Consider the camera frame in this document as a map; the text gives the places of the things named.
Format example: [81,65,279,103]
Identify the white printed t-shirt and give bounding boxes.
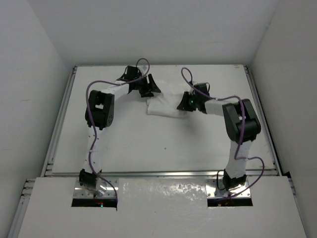
[147,93,188,119]

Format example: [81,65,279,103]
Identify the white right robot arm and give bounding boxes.
[177,83,261,191]

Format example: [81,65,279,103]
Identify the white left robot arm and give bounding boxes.
[79,65,161,197]

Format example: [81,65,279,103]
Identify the white front cover panel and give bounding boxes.
[19,177,306,238]

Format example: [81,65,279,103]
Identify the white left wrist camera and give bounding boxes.
[138,65,148,75]

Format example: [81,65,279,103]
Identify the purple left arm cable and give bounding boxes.
[85,58,151,199]

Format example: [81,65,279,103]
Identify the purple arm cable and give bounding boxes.
[85,58,151,199]
[180,67,265,200]

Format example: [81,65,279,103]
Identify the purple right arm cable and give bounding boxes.
[180,67,265,200]

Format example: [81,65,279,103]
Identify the aluminium table edge rail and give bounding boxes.
[101,170,279,178]

